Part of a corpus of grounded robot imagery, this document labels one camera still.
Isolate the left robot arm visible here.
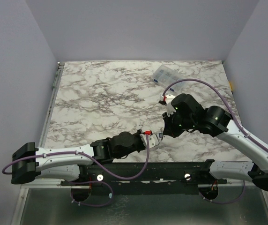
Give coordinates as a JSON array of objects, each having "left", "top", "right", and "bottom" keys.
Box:
[{"left": 10, "top": 129, "right": 164, "bottom": 185}]

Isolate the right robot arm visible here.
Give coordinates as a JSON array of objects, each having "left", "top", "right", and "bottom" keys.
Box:
[{"left": 159, "top": 94, "right": 268, "bottom": 191}]

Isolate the clear plastic organizer box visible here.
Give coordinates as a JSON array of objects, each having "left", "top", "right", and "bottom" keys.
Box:
[{"left": 152, "top": 65, "right": 185, "bottom": 95}]

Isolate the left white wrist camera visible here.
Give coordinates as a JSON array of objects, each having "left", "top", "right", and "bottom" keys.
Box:
[{"left": 140, "top": 130, "right": 160, "bottom": 148}]

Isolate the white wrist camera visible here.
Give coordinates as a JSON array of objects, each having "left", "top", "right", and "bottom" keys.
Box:
[
  {"left": 140, "top": 130, "right": 160, "bottom": 148},
  {"left": 159, "top": 94, "right": 176, "bottom": 117}
]

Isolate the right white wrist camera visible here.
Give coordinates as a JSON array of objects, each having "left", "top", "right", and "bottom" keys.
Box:
[{"left": 159, "top": 94, "right": 176, "bottom": 117}]

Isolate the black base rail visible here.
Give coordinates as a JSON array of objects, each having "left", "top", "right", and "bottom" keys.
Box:
[{"left": 61, "top": 160, "right": 227, "bottom": 195}]

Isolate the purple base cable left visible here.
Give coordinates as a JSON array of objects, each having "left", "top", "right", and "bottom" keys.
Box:
[{"left": 71, "top": 178, "right": 115, "bottom": 207}]

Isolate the left aluminium side rail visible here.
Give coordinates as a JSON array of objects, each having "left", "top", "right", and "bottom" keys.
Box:
[{"left": 36, "top": 61, "right": 65, "bottom": 147}]

